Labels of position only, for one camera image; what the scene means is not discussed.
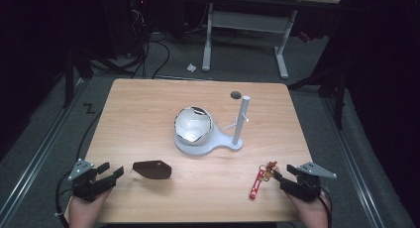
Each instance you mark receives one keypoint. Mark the black metal stand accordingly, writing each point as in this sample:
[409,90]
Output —
[68,76]
[338,99]

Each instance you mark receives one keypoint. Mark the person's right hand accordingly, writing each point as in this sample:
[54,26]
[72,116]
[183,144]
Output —
[310,213]

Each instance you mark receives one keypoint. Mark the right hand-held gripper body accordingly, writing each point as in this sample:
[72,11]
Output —
[307,185]

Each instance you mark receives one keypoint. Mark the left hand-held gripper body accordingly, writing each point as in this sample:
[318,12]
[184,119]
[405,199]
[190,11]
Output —
[86,185]

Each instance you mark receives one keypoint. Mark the crumpled white paper scrap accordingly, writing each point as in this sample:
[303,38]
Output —
[191,67]

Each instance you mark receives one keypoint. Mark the white desk frame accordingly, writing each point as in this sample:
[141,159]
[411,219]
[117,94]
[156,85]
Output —
[247,21]

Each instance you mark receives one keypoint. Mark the white stand with peg post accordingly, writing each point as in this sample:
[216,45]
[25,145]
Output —
[223,140]

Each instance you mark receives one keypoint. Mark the metal floor rail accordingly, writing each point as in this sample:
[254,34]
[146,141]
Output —
[355,168]
[36,155]

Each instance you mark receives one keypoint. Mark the person's left hand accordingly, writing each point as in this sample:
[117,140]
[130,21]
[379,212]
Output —
[86,211]

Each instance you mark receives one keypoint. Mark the small red object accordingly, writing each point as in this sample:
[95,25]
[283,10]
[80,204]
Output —
[304,37]

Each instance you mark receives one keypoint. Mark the white bowl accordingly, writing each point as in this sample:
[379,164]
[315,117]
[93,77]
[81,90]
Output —
[193,125]

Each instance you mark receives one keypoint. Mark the brown leather wallet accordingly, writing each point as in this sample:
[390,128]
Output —
[152,169]

